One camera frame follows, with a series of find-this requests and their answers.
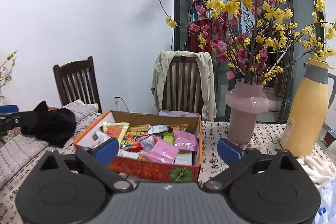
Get yellow thermos jug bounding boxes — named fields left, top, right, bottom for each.
left=280, top=59, right=335, bottom=157

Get red hanging garment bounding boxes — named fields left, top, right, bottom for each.
left=187, top=1, right=213, bottom=52

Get dark wooden chair left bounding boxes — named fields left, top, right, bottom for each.
left=53, top=56, right=102, bottom=113

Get pink snack packet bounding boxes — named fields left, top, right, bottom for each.
left=143, top=139, right=179, bottom=164
left=173, top=130, right=198, bottom=152

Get folded striped pink cloth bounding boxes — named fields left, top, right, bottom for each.
left=1, top=100, right=100, bottom=187

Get red cardboard box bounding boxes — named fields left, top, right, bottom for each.
left=74, top=110, right=203, bottom=182

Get dried pink yellow flowers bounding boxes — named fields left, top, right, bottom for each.
left=0, top=50, right=18, bottom=100

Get calligraphy print tablecloth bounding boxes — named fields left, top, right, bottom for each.
left=1, top=122, right=285, bottom=223

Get white gloves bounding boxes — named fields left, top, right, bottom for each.
left=297, top=156, right=335, bottom=186

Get pink glass vase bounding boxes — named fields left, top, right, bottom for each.
left=226, top=81, right=269, bottom=144

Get blue white plastic bag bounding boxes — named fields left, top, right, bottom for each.
left=313, top=180, right=336, bottom=224

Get beige jacket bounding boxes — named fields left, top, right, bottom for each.
left=151, top=51, right=217, bottom=122

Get green white snack packet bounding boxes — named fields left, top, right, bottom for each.
left=174, top=151, right=194, bottom=166

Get orange green long snack packet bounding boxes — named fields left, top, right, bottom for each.
left=102, top=122, right=130, bottom=147

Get pink and yellow flower branches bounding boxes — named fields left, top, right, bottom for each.
left=165, top=0, right=335, bottom=86

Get silver small snack packet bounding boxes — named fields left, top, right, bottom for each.
left=147, top=124, right=169, bottom=135

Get wooden chair with jacket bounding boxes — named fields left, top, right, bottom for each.
left=162, top=56, right=203, bottom=114

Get black fabric garment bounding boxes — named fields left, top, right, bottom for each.
left=21, top=101, right=76, bottom=148

